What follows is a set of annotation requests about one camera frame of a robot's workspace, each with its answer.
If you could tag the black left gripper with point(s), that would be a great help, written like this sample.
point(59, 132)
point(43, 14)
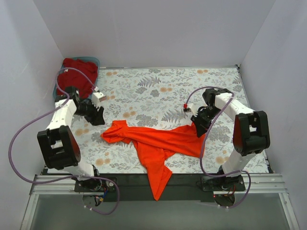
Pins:
point(93, 114)

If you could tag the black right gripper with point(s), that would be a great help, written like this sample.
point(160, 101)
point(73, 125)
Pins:
point(200, 120)

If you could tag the orange t shirt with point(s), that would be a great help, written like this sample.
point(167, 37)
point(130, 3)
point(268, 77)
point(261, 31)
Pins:
point(154, 147)

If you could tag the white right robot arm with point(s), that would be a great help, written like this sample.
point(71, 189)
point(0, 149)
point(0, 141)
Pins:
point(251, 131)

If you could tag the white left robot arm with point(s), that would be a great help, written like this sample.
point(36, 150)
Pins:
point(57, 143)

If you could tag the red t shirt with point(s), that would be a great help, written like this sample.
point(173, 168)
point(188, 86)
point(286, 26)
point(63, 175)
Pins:
point(74, 78)

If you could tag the floral table mat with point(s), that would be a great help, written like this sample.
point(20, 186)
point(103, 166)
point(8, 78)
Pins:
point(146, 98)

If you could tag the blue plastic basket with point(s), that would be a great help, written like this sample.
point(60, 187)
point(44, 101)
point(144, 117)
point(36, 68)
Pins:
point(81, 73)

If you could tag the black front table strip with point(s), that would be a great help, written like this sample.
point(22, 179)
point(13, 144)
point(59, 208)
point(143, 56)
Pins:
point(180, 187)

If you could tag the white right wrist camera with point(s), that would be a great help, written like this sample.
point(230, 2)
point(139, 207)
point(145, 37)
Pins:
point(190, 108)

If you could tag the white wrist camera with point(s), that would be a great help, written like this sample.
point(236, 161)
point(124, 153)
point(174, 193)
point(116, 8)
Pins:
point(190, 108)
point(97, 98)

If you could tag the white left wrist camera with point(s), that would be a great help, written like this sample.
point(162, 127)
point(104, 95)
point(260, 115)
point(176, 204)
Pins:
point(97, 98)

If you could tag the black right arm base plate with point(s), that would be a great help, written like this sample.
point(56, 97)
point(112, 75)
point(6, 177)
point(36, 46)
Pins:
point(223, 184)

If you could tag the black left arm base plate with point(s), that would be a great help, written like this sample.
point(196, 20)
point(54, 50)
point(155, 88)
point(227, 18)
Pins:
point(94, 185)

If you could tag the aluminium front frame rail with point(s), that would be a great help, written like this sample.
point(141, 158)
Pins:
point(261, 183)

